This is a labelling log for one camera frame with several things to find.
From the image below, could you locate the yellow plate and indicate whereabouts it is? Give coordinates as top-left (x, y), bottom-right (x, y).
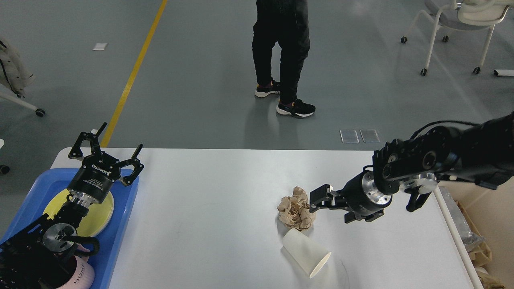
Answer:
top-left (44, 189), bottom-right (114, 237)

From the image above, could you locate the aluminium foil tray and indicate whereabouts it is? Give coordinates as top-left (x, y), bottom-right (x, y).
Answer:
top-left (439, 186), bottom-right (485, 252)

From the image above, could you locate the white wheeled chair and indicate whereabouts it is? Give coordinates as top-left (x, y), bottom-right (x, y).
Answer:
top-left (400, 0), bottom-right (513, 76)

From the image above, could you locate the white paper cup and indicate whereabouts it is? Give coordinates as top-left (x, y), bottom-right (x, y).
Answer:
top-left (283, 228), bottom-right (332, 279)

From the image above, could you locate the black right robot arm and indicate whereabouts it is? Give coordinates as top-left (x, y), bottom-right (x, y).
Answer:
top-left (310, 114), bottom-right (514, 223)

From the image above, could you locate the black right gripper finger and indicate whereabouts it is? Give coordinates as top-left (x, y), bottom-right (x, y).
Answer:
top-left (345, 211), bottom-right (384, 224)
top-left (310, 183), bottom-right (347, 213)

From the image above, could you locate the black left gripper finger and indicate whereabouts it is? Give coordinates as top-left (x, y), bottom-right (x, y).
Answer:
top-left (117, 144), bottom-right (144, 185)
top-left (68, 122), bottom-right (108, 159)

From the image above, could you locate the pink mug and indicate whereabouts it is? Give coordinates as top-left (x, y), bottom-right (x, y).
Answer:
top-left (58, 256), bottom-right (95, 289)

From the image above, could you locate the person in dark clothes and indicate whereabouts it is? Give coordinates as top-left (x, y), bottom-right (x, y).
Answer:
top-left (252, 0), bottom-right (316, 118)

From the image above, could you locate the white chair leg with wheel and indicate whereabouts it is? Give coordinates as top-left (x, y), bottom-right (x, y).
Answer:
top-left (0, 93), bottom-right (46, 117)

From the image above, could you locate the crushed red can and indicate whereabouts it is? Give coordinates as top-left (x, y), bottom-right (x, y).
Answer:
top-left (475, 267), bottom-right (506, 289)

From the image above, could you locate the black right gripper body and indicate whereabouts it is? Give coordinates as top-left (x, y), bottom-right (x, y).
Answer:
top-left (342, 170), bottom-right (392, 216)

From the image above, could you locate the beige jacket on chair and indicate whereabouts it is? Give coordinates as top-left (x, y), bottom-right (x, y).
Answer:
top-left (0, 37), bottom-right (35, 98)

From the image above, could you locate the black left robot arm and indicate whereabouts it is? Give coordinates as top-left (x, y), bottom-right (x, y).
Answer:
top-left (1, 123), bottom-right (144, 289)

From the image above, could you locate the brown paper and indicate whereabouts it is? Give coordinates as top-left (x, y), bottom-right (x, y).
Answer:
top-left (468, 241), bottom-right (493, 267)

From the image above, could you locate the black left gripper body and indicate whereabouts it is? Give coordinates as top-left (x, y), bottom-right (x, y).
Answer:
top-left (67, 152), bottom-right (121, 204)

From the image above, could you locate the blue plastic tray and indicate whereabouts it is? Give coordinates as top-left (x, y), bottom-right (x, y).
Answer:
top-left (1, 168), bottom-right (139, 289)

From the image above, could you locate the beige plastic bin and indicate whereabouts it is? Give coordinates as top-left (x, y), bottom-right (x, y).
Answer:
top-left (439, 177), bottom-right (514, 289)

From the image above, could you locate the crumpled brown paper ball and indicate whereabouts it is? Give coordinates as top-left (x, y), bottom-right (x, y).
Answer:
top-left (277, 186), bottom-right (316, 232)

